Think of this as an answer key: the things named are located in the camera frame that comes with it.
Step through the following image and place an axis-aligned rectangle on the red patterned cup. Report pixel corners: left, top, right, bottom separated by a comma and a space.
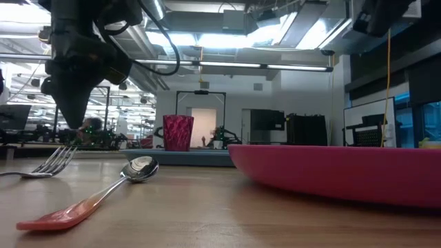
162, 114, 195, 152

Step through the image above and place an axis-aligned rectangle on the blue-grey tray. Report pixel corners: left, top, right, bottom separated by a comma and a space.
119, 147, 236, 168

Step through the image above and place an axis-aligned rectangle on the silver metal fork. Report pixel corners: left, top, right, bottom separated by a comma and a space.
0, 145, 79, 179

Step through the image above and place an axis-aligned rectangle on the black box appliance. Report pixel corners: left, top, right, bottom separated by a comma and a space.
249, 109, 287, 145

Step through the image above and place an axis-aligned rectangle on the whiteboard with black frame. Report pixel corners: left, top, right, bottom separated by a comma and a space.
342, 96, 398, 149

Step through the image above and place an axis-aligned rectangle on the dark computer monitor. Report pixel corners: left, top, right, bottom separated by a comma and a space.
0, 104, 32, 131

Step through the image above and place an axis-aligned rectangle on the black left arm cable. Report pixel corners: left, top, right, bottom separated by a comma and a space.
103, 0, 182, 77

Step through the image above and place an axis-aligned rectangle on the metal spoon with pink handle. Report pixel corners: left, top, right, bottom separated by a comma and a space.
16, 156, 160, 231

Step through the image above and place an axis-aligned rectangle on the pink plate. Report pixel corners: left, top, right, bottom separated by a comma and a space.
227, 143, 441, 210

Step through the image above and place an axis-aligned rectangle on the black perforated rack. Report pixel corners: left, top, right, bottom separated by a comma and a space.
344, 114, 389, 148

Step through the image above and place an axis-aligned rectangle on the long ceiling light bar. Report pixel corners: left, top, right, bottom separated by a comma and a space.
132, 57, 334, 73

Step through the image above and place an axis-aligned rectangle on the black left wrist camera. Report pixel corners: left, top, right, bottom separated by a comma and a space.
103, 54, 134, 86

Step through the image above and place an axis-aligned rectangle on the black cabinet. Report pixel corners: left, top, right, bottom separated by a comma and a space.
285, 113, 329, 147

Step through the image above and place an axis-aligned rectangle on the person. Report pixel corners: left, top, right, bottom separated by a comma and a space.
78, 116, 104, 145

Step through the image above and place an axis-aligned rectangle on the yellow-green container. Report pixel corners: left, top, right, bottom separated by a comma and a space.
418, 136, 441, 150

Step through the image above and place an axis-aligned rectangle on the black background robot station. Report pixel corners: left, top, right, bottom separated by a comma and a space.
34, 123, 128, 151

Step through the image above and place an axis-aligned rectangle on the overhead camera with yellow cable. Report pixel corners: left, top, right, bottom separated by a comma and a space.
37, 26, 53, 44

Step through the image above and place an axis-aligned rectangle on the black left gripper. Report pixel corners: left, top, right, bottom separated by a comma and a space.
38, 20, 120, 130

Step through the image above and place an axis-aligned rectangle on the grey flat board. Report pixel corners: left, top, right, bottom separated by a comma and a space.
74, 150, 129, 160

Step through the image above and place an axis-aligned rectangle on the red chair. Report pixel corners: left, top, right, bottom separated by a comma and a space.
139, 134, 154, 149

